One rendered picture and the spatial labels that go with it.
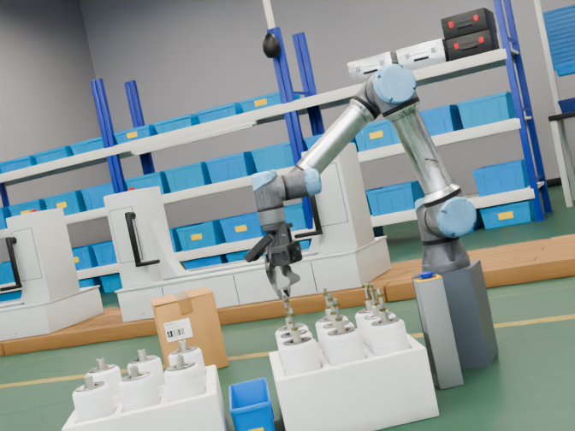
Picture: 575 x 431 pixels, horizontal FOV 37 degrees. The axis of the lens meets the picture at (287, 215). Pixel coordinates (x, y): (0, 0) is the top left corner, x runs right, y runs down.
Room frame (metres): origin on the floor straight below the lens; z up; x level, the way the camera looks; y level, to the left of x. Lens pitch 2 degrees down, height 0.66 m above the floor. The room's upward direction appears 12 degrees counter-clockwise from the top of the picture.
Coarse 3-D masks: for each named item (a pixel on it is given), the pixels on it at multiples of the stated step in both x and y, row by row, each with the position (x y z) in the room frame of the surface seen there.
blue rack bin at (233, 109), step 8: (224, 104) 7.42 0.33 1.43; (232, 104) 7.39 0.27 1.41; (240, 104) 7.49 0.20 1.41; (200, 112) 7.50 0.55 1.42; (208, 112) 7.48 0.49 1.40; (216, 112) 7.46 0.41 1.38; (224, 112) 7.43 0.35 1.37; (232, 112) 7.41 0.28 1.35; (240, 112) 7.49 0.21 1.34; (200, 120) 7.52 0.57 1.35; (208, 120) 7.50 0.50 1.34
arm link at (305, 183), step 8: (288, 176) 2.44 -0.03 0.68; (296, 176) 2.44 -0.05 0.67; (304, 176) 2.44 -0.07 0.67; (312, 176) 2.44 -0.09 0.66; (288, 184) 2.43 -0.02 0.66; (296, 184) 2.43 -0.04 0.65; (304, 184) 2.44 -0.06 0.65; (312, 184) 2.44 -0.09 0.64; (320, 184) 2.45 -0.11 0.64; (288, 192) 2.43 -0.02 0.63; (296, 192) 2.44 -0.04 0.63; (304, 192) 2.45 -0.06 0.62; (312, 192) 2.46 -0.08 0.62
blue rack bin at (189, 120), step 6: (192, 114) 7.60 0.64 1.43; (168, 120) 7.65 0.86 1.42; (174, 120) 7.63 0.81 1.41; (180, 120) 7.61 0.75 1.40; (186, 120) 7.59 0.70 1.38; (192, 120) 7.60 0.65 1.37; (198, 120) 7.70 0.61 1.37; (156, 126) 7.71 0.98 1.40; (162, 126) 7.69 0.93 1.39; (168, 126) 7.66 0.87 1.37; (174, 126) 7.64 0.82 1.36; (180, 126) 7.62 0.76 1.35; (186, 126) 7.60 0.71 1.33; (162, 132) 7.70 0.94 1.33
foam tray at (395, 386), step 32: (320, 352) 2.38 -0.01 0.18; (416, 352) 2.17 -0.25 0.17; (288, 384) 2.15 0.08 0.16; (320, 384) 2.15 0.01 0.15; (352, 384) 2.16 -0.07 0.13; (384, 384) 2.16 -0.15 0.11; (416, 384) 2.17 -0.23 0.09; (288, 416) 2.15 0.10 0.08; (320, 416) 2.15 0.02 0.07; (352, 416) 2.16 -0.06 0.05; (384, 416) 2.16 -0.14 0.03; (416, 416) 2.17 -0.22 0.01
